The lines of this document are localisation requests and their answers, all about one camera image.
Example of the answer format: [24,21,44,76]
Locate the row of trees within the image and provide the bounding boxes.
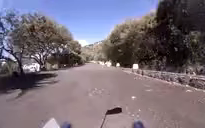
[0,9,88,78]
[101,0,205,76]

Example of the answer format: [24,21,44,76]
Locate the grey asphalt road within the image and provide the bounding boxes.
[0,63,205,128]

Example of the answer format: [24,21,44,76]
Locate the robot's own white part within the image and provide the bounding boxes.
[42,117,61,128]

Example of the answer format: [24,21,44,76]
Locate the white vehicle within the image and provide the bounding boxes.
[22,63,41,73]

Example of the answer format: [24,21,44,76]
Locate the distant wooded hill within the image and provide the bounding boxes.
[80,40,106,63]

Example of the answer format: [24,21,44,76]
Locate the low stone wall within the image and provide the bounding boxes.
[121,67,205,93]

